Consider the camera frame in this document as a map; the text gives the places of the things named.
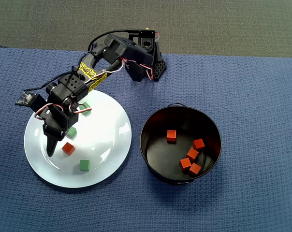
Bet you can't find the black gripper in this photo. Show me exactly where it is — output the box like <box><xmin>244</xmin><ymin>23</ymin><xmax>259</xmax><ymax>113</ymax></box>
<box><xmin>42</xmin><ymin>103</ymin><xmax>79</xmax><ymax>158</ymax></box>

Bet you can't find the white round plate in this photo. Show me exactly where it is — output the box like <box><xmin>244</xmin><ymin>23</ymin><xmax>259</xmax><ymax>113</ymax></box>
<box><xmin>24</xmin><ymin>88</ymin><xmax>132</xmax><ymax>189</ymax></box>

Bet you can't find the green cube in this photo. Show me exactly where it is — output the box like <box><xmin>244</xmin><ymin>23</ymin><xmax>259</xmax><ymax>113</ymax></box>
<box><xmin>79</xmin><ymin>101</ymin><xmax>92</xmax><ymax>116</ymax></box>
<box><xmin>66</xmin><ymin>127</ymin><xmax>77</xmax><ymax>140</ymax></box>
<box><xmin>79</xmin><ymin>159</ymin><xmax>91</xmax><ymax>172</ymax></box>

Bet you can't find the black metal bucket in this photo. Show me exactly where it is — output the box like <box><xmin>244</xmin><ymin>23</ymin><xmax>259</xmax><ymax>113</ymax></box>
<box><xmin>139</xmin><ymin>102</ymin><xmax>223</xmax><ymax>186</ymax></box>

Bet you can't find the blue woven tablecloth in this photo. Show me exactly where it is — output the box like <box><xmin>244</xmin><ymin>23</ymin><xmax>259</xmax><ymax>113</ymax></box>
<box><xmin>0</xmin><ymin>45</ymin><xmax>292</xmax><ymax>232</ymax></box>

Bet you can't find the white red servo wire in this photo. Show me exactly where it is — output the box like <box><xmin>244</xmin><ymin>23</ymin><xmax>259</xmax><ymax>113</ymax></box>
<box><xmin>119</xmin><ymin>57</ymin><xmax>154</xmax><ymax>81</ymax></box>
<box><xmin>34</xmin><ymin>102</ymin><xmax>92</xmax><ymax>121</ymax></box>

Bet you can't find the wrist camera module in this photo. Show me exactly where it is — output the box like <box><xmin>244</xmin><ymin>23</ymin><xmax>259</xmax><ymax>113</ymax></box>
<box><xmin>15</xmin><ymin>91</ymin><xmax>46</xmax><ymax>112</ymax></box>

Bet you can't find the black camera cable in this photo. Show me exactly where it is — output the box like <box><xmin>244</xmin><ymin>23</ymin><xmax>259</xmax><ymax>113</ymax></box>
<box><xmin>22</xmin><ymin>65</ymin><xmax>75</xmax><ymax>94</ymax></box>

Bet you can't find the black base cable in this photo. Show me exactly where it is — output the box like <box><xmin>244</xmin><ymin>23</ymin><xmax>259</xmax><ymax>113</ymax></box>
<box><xmin>87</xmin><ymin>29</ymin><xmax>146</xmax><ymax>53</ymax></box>

